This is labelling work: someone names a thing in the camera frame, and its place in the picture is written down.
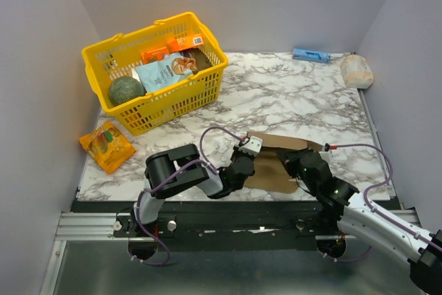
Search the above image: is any blue flat box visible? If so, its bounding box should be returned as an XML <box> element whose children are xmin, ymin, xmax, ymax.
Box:
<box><xmin>292</xmin><ymin>48</ymin><xmax>331</xmax><ymax>64</ymax></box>

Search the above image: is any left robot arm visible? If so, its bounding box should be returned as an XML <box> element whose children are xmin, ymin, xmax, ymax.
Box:
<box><xmin>129</xmin><ymin>139</ymin><xmax>261</xmax><ymax>236</ymax></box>

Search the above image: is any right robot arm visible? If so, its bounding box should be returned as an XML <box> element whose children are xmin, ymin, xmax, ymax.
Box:
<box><xmin>276</xmin><ymin>149</ymin><xmax>441</xmax><ymax>294</ymax></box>

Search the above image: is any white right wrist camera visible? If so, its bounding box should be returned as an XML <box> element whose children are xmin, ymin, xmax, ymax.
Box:
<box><xmin>319</xmin><ymin>143</ymin><xmax>332</xmax><ymax>164</ymax></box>

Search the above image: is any yellow plastic shopping basket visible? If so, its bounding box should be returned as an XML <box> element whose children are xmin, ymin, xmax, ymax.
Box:
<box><xmin>81</xmin><ymin>12</ymin><xmax>228</xmax><ymax>135</ymax></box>

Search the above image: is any orange scrub mommy box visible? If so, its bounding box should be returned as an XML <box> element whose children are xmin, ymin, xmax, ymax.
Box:
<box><xmin>142</xmin><ymin>47</ymin><xmax>169</xmax><ymax>64</ymax></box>

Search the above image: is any light blue cassava chips bag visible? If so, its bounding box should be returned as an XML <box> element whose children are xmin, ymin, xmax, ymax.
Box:
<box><xmin>135</xmin><ymin>52</ymin><xmax>200</xmax><ymax>93</ymax></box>

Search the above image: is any white bagged bread loaf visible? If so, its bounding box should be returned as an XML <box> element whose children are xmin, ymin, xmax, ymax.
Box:
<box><xmin>340</xmin><ymin>55</ymin><xmax>374</xmax><ymax>89</ymax></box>

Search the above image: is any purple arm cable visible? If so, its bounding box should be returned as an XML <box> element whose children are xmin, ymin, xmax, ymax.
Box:
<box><xmin>129</xmin><ymin>125</ymin><xmax>249</xmax><ymax>267</ymax></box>
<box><xmin>323</xmin><ymin>142</ymin><xmax>442</xmax><ymax>263</ymax></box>

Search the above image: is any orange gummy candy bag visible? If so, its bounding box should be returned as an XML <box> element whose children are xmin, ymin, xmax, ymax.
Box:
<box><xmin>79</xmin><ymin>121</ymin><xmax>136</xmax><ymax>174</ymax></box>

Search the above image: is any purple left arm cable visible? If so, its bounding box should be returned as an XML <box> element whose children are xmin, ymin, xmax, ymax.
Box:
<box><xmin>129</xmin><ymin>125</ymin><xmax>249</xmax><ymax>267</ymax></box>

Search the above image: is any green melon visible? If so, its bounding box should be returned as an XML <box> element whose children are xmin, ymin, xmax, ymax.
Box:
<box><xmin>108</xmin><ymin>77</ymin><xmax>145</xmax><ymax>106</ymax></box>

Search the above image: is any brown cardboard box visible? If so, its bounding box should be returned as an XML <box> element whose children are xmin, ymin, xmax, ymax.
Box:
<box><xmin>244</xmin><ymin>131</ymin><xmax>323</xmax><ymax>194</ymax></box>

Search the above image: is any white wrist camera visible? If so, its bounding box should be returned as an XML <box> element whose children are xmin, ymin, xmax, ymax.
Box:
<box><xmin>319</xmin><ymin>143</ymin><xmax>332</xmax><ymax>164</ymax></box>
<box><xmin>238</xmin><ymin>136</ymin><xmax>263</xmax><ymax>157</ymax></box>

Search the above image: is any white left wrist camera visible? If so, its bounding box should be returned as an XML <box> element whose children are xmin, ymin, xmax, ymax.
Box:
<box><xmin>238</xmin><ymin>136</ymin><xmax>263</xmax><ymax>157</ymax></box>

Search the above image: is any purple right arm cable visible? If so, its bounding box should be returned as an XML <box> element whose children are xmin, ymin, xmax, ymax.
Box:
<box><xmin>323</xmin><ymin>142</ymin><xmax>442</xmax><ymax>263</ymax></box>

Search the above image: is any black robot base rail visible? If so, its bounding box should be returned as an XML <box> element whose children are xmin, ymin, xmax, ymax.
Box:
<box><xmin>57</xmin><ymin>201</ymin><xmax>352</xmax><ymax>255</ymax></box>

